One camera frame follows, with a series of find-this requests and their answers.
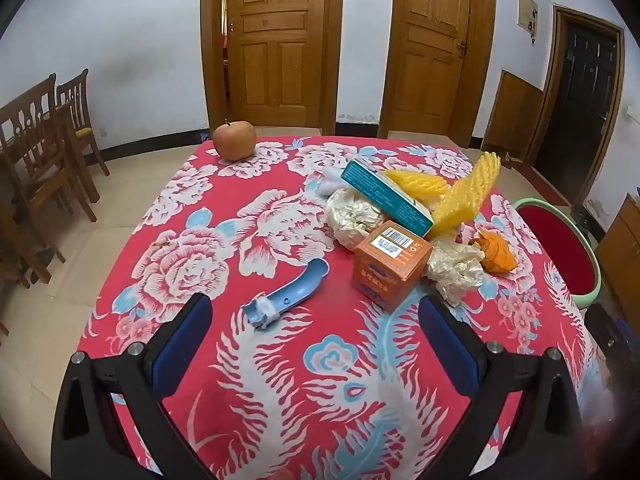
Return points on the teal cardboard box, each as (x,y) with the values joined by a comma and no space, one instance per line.
(387,195)

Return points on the light blue plastic scoop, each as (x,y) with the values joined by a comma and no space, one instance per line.
(292,292)

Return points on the red stool with green rim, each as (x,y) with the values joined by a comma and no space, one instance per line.
(555,240)

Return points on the orange cardboard box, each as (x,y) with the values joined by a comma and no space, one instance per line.
(387,265)

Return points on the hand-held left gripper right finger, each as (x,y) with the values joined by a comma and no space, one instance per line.
(450,345)

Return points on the clear plastic bag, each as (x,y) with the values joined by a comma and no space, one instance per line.
(327,182)

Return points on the large cream paper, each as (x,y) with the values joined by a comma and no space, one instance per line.
(352,215)

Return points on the wall electrical box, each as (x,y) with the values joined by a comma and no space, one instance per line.
(527,12)

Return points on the red floral tablecloth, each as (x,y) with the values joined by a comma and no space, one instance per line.
(280,370)

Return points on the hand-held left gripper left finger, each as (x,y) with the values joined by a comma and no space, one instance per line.
(182,347)

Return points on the red apple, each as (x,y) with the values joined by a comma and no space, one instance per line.
(235,140)

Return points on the wooden panelled door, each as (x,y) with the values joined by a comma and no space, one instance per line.
(272,45)
(430,55)

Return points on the orange snack wrapper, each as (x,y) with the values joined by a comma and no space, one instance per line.
(497,252)

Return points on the wooden chair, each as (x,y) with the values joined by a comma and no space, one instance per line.
(35,160)
(80,115)

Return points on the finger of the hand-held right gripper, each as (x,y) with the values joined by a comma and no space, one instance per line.
(602,335)

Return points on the dark metal door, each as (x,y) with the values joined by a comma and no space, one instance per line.
(580,105)

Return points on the wooden wall panel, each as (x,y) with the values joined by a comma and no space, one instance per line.
(512,115)

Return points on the wooden cabinet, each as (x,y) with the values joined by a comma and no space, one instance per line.
(622,255)

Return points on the white crumpled plastic wrap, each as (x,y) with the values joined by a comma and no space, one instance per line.
(455,267)

